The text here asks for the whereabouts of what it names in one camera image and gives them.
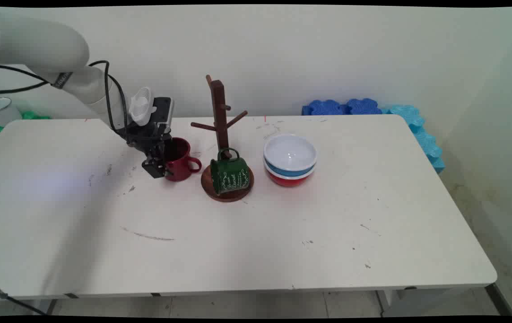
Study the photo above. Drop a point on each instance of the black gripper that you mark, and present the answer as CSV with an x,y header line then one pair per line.
x,y
148,139

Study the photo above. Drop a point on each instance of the green mug with white lettering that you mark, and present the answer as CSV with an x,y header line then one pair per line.
x,y
231,176

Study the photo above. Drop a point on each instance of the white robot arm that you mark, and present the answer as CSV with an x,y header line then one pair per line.
x,y
36,45

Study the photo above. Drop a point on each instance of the red mug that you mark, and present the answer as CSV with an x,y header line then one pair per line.
x,y
185,167

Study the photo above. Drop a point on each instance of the wooden mug tree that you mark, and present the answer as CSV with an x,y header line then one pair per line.
x,y
219,103

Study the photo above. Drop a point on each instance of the red bowl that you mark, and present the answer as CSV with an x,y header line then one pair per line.
x,y
288,181

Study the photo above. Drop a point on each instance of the white bowl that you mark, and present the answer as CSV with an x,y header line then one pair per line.
x,y
289,152

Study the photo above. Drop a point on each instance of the blue bowl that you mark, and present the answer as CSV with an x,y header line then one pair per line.
x,y
290,172

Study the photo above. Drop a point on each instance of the white enamel mug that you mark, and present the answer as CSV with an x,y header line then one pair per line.
x,y
1,113

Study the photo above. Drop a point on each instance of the dark blue foam mat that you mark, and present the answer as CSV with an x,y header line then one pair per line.
x,y
363,106
325,107

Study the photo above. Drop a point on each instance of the grey table leg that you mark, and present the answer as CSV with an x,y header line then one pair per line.
x,y
43,307

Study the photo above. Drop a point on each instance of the light blue foam mat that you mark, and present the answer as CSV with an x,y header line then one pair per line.
x,y
428,143
404,114

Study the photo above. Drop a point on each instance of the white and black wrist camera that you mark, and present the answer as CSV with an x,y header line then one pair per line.
x,y
141,105

